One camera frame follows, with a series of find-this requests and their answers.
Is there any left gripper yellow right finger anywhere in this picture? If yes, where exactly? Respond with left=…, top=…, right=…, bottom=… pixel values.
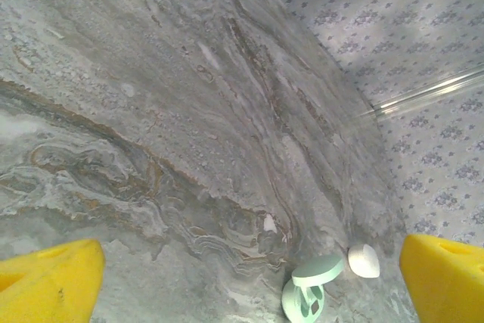
left=399, top=234, right=484, bottom=323

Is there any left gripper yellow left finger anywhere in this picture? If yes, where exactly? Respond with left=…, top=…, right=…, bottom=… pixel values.
left=0, top=238, right=106, bottom=323

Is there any mint green earbud charging case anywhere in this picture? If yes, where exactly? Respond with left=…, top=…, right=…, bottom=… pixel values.
left=281, top=253, right=346, bottom=323

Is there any white earbud charging case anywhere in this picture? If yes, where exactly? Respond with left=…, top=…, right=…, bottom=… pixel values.
left=347, top=243, right=381, bottom=279

